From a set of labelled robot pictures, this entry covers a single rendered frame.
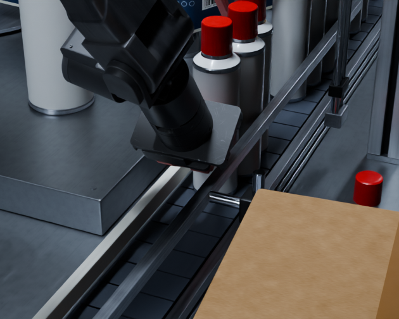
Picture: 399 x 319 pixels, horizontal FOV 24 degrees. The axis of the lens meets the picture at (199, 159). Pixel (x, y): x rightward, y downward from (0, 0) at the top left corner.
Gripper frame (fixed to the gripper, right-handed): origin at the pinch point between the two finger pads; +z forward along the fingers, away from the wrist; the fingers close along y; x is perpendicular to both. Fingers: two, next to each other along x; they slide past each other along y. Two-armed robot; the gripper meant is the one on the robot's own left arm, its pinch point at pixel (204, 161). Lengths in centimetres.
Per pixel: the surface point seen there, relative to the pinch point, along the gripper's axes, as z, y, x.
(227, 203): -7.8, -6.4, 6.5
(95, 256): -9.3, 4.1, 15.2
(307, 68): 11.2, -5.0, -19.0
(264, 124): 1.7, -4.7, -6.4
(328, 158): 22.5, -8.5, -12.1
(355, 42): 36, -5, -37
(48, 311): -14.7, 4.2, 22.1
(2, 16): 27, 50, -26
